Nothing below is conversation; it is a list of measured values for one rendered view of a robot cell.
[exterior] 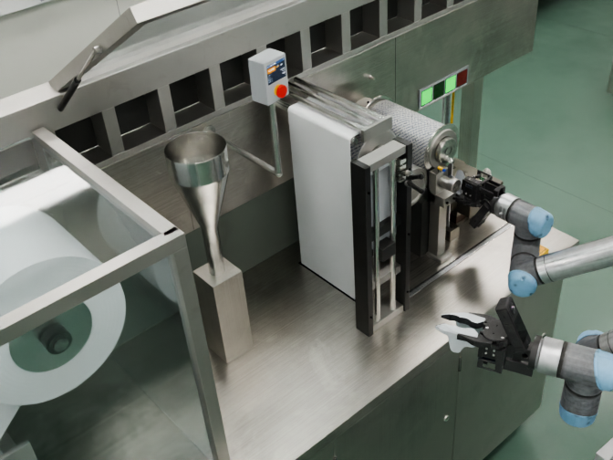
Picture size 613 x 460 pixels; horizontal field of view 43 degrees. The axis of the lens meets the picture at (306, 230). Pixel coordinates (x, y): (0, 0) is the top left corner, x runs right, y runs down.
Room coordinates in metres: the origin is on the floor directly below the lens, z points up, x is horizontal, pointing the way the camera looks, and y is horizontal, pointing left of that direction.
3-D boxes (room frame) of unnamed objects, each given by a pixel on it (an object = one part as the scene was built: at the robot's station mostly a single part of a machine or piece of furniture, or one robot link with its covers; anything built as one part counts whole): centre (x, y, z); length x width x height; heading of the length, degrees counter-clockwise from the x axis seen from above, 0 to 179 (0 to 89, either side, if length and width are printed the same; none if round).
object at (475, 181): (1.80, -0.52, 1.12); 0.12 x 0.08 x 0.09; 38
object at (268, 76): (1.54, 0.05, 1.66); 0.07 x 0.07 x 0.10; 46
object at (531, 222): (1.68, -0.62, 1.11); 0.11 x 0.08 x 0.09; 38
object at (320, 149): (1.77, -0.04, 1.17); 0.34 x 0.05 x 0.54; 38
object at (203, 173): (1.49, 0.23, 1.50); 0.14 x 0.14 x 0.06
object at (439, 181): (1.80, -0.40, 1.05); 0.06 x 0.05 x 0.31; 38
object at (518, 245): (1.66, -0.61, 1.01); 0.11 x 0.08 x 0.11; 161
